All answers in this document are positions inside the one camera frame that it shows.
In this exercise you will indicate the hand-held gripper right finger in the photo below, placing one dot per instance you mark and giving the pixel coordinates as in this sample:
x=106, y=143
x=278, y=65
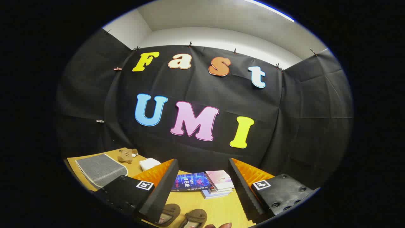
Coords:
x=243, y=190

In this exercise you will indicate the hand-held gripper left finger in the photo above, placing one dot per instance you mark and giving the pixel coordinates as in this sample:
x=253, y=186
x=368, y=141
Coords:
x=159, y=196

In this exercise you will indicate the brown fuzzy shoe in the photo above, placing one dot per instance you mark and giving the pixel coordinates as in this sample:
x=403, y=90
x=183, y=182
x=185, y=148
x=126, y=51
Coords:
x=171, y=210
x=196, y=216

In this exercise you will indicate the grey fabric storage box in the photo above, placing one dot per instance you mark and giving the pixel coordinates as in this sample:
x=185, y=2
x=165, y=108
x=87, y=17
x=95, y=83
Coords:
x=101, y=169

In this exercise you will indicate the pink book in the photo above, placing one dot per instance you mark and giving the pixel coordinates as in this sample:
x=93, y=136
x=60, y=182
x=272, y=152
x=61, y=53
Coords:
x=220, y=180

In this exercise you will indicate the pale blue thin book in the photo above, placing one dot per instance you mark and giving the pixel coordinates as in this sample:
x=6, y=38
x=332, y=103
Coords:
x=215, y=193

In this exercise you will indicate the white plush toy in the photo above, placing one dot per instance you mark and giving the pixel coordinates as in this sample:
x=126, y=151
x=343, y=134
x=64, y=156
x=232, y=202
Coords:
x=149, y=164

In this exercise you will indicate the brown striped plush toy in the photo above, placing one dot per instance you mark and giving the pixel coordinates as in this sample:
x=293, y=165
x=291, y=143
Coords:
x=126, y=155

